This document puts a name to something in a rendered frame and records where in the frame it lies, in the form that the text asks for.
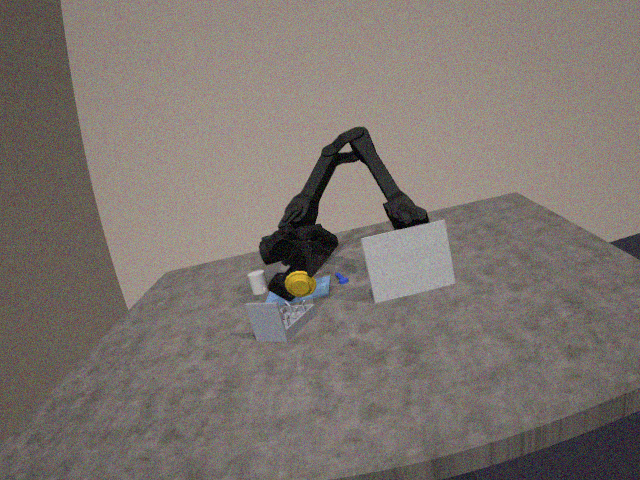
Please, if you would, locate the grey dish rack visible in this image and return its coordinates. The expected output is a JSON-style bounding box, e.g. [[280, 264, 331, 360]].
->
[[245, 300, 317, 342]]

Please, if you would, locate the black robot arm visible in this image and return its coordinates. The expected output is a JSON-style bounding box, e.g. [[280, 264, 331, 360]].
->
[[259, 126, 430, 267]]

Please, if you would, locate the yellow plate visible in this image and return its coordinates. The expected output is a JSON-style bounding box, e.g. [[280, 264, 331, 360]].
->
[[284, 271, 316, 297]]

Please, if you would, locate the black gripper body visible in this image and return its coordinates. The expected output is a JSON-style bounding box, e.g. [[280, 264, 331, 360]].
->
[[268, 226, 338, 301]]

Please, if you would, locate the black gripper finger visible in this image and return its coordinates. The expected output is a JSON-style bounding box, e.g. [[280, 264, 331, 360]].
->
[[301, 239, 331, 277], [275, 275, 295, 299]]

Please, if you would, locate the light blue flat mat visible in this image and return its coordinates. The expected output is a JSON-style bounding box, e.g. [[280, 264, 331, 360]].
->
[[265, 276, 331, 306]]

